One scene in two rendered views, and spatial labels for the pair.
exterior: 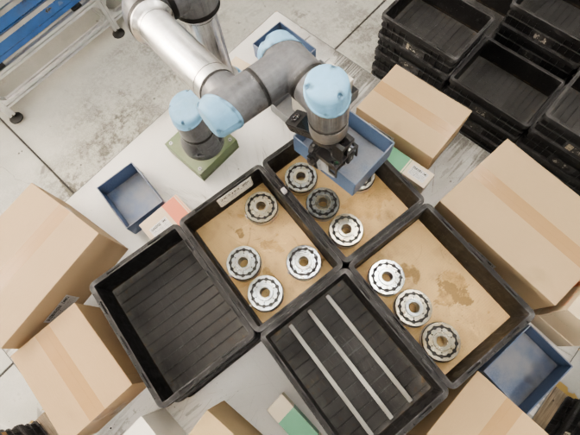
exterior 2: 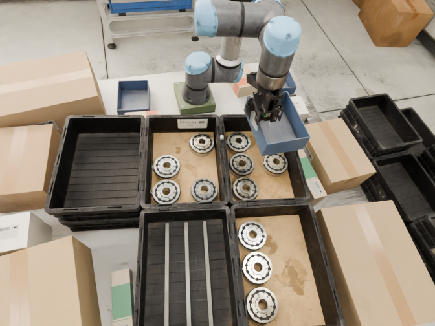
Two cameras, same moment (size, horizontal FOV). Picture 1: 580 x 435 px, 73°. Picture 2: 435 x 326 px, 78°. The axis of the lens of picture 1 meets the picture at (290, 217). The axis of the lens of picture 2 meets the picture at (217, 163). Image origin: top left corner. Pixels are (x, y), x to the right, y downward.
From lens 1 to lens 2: 0.29 m
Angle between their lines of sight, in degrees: 13
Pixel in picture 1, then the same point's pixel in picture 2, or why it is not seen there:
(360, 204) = (265, 181)
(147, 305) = (91, 154)
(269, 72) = (252, 8)
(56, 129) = (127, 63)
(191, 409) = not seen: hidden behind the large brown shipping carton
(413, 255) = (280, 235)
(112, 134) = not seen: hidden behind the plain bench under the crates
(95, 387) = (20, 177)
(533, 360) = not seen: outside the picture
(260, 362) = (131, 241)
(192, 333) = (103, 187)
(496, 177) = (370, 218)
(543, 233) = (384, 277)
